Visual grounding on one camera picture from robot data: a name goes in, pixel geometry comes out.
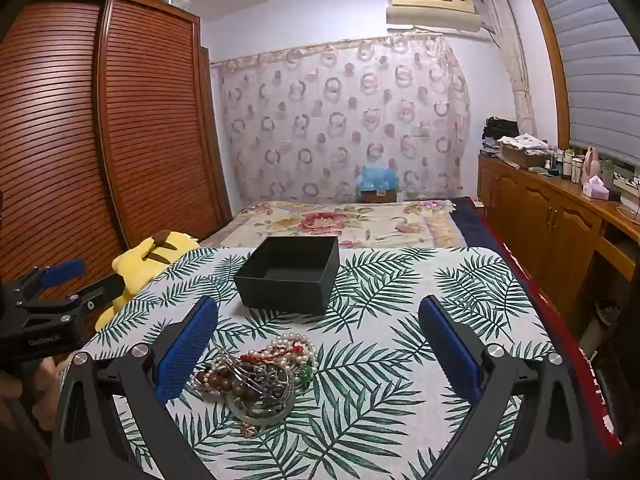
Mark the wooden window frame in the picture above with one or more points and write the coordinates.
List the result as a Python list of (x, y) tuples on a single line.
[(550, 60)]

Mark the circle print curtain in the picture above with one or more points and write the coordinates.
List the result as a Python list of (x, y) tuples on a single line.
[(340, 120)]

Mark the person's left hand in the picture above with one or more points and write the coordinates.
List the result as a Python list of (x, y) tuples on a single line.
[(44, 385)]

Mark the leaf print tablecloth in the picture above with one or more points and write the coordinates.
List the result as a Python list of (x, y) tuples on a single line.
[(380, 360)]

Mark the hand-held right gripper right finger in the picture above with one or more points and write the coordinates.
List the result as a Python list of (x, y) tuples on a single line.
[(452, 355)]

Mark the grey window blind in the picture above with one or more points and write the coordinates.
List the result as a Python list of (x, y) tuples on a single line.
[(600, 70)]

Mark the blue plastic bag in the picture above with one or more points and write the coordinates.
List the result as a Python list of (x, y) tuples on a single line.
[(380, 177)]

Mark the small gold pendant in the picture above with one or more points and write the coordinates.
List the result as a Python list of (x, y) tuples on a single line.
[(247, 428)]

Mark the flat cardboard box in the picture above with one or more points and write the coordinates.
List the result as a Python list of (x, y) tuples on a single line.
[(522, 157)]

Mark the white printed cloth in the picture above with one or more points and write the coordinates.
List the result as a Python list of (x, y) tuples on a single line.
[(522, 141)]

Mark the beige tied curtain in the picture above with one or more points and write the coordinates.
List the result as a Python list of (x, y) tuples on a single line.
[(515, 70)]

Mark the pale jade bangle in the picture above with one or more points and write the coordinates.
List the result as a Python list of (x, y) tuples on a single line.
[(260, 412)]

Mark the white bottle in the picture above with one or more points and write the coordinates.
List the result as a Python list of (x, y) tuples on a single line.
[(577, 170)]

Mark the small cardboard box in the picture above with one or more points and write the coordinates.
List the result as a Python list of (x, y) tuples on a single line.
[(380, 196)]

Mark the green bead pendant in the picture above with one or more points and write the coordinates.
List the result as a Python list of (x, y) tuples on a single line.
[(307, 372)]

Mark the pink bottle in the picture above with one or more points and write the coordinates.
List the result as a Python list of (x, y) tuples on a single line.
[(592, 160)]

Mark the beige air conditioner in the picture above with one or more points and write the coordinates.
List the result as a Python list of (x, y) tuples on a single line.
[(430, 5)]

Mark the navy blue bedding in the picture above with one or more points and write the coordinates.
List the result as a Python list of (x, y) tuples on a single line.
[(472, 222)]

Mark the wooden cabinet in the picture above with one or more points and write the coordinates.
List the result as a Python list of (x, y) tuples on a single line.
[(540, 220)]

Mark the black box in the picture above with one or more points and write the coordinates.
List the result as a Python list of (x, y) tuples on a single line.
[(280, 295)]

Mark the pink tissue box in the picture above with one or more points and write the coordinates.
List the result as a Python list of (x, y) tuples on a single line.
[(596, 190)]

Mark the wooden slatted wardrobe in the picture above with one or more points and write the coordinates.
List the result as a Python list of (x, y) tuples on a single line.
[(100, 135)]

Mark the stack of folded clothes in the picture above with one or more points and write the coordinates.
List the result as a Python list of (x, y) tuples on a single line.
[(500, 132)]

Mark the floral blanket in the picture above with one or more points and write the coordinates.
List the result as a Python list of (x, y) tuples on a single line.
[(350, 225)]

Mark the yellow plush toy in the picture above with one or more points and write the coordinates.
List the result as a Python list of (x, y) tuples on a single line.
[(145, 260)]

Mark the clear plastic box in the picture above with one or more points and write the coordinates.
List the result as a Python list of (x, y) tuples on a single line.
[(175, 0)]

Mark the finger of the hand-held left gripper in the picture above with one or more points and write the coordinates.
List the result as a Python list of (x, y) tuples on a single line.
[(62, 271), (97, 292)]

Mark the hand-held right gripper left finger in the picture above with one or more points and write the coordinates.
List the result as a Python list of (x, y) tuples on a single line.
[(182, 355)]

